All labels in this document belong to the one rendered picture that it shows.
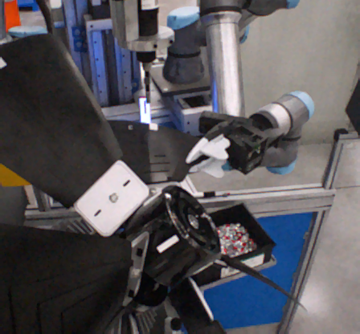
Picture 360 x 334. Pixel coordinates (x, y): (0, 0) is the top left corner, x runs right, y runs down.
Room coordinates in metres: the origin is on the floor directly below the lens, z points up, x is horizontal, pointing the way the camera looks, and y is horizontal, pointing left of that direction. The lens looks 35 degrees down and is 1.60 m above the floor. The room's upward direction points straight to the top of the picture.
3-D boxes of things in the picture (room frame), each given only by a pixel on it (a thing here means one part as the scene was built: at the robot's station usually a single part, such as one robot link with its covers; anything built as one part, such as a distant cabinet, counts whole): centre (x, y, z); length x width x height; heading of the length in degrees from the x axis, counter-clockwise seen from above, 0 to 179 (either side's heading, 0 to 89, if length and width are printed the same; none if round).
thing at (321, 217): (0.89, -0.44, 0.39); 0.04 x 0.04 x 0.78; 7
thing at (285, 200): (0.84, -0.02, 0.82); 0.90 x 0.04 x 0.08; 97
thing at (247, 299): (0.84, -0.02, 0.45); 0.82 x 0.02 x 0.66; 97
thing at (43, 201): (0.79, 0.38, 0.92); 0.03 x 0.03 x 0.12; 7
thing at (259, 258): (0.68, -0.10, 0.85); 0.22 x 0.17 x 0.07; 112
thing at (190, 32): (1.29, -0.02, 1.20); 0.13 x 0.12 x 0.14; 100
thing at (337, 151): (0.89, -0.44, 0.96); 0.03 x 0.03 x 0.20; 7
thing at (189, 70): (1.29, -0.01, 1.09); 0.15 x 0.15 x 0.10
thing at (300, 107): (0.77, -0.25, 1.17); 0.11 x 0.08 x 0.09; 134
